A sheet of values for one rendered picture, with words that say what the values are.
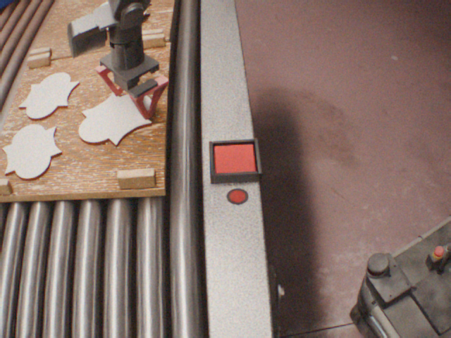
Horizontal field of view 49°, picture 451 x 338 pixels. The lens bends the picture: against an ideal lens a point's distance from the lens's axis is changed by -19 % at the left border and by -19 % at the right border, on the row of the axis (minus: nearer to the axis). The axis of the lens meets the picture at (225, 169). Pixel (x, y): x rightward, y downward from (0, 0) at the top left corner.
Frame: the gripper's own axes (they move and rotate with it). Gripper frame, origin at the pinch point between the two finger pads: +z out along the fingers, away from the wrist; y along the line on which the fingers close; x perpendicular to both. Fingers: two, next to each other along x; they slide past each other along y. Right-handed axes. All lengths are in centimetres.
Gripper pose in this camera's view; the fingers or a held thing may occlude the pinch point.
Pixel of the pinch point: (132, 101)
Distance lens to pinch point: 101.0
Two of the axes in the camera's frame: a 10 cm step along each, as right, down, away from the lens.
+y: 6.7, 5.1, -5.4
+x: 7.4, -4.9, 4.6
